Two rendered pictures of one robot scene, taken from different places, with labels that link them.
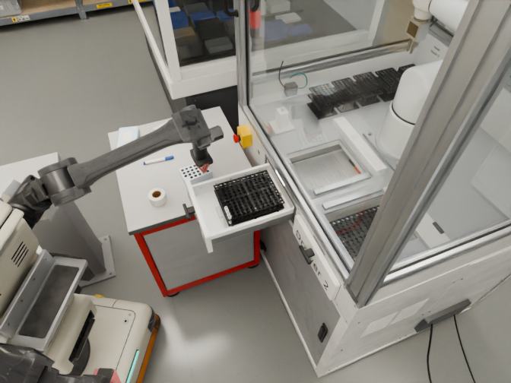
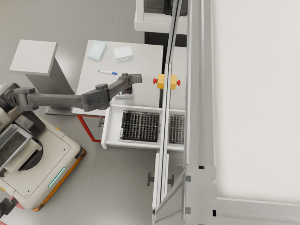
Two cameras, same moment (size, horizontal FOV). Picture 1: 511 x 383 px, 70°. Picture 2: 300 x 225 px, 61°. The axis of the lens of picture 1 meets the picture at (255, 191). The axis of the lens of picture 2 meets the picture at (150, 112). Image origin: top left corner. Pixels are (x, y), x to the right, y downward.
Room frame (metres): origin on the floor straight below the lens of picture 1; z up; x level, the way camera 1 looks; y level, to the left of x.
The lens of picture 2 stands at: (0.38, -0.25, 2.34)
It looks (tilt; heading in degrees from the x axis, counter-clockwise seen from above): 66 degrees down; 24
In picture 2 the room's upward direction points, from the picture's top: 3 degrees clockwise
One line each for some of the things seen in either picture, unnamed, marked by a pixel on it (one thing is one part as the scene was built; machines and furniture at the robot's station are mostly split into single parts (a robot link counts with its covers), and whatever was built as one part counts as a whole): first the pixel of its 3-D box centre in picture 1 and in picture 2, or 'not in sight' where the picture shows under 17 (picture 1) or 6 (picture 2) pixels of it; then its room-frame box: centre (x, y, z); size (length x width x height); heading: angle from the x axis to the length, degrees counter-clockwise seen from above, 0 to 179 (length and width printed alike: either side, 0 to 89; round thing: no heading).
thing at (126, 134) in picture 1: (128, 139); (97, 50); (1.29, 0.60, 0.78); 0.15 x 0.10 x 0.04; 8
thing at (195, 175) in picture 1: (195, 173); (123, 91); (1.07, 0.26, 0.78); 0.12 x 0.08 x 0.04; 118
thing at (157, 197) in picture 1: (157, 197); not in sight; (0.94, 0.41, 0.78); 0.07 x 0.07 x 0.04
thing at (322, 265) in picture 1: (314, 255); (156, 180); (0.61, -0.20, 0.87); 0.29 x 0.02 x 0.11; 22
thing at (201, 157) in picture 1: (200, 151); (126, 84); (1.06, 0.22, 0.92); 0.10 x 0.07 x 0.07; 28
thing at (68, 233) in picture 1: (61, 228); (50, 81); (1.05, 1.01, 0.38); 0.30 x 0.30 x 0.76; 22
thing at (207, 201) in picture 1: (250, 198); (141, 127); (0.87, 0.02, 0.86); 0.40 x 0.26 x 0.06; 112
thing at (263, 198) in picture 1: (248, 198); (139, 127); (0.86, 0.03, 0.87); 0.22 x 0.18 x 0.06; 112
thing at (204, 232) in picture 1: (198, 213); (107, 123); (0.79, 0.21, 0.87); 0.29 x 0.02 x 0.11; 22
